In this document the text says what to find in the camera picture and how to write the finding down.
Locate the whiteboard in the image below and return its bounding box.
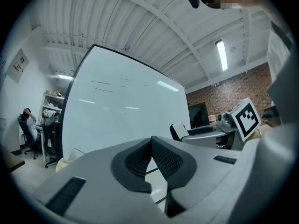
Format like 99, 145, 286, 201
58, 43, 192, 205

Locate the person's white shirt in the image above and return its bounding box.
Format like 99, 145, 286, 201
266, 5, 299, 149

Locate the long ceiling lamp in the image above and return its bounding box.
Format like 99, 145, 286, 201
215, 39, 229, 72

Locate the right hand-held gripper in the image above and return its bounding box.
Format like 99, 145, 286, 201
181, 98, 262, 152

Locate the brown wooden table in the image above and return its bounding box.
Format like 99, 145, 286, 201
0, 145, 26, 175

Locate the black office chair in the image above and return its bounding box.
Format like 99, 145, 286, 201
41, 118, 62, 169
17, 114, 42, 160

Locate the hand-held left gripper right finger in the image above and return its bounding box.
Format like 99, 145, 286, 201
151, 135, 242, 218

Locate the cream storage box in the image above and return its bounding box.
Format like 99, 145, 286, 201
55, 147, 85, 173

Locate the white patterned bag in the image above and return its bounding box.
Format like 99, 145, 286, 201
41, 109, 57, 126

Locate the white whiteboard eraser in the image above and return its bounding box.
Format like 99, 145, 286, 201
169, 122, 188, 141

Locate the person's left forearm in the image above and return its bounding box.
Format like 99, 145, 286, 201
253, 124, 275, 140

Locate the black chest harness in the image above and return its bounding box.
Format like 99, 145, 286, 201
270, 20, 294, 50

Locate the person's right hand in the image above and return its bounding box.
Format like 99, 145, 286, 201
215, 136, 234, 149

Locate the black wall screen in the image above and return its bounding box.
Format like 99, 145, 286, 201
188, 102, 210, 129

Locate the white storage shelf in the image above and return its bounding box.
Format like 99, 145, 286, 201
40, 90, 65, 135

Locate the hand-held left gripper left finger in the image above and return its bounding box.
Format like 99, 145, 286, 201
31, 135, 168, 224

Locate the wooden desk with white legs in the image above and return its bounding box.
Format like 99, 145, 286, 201
35, 124, 49, 163

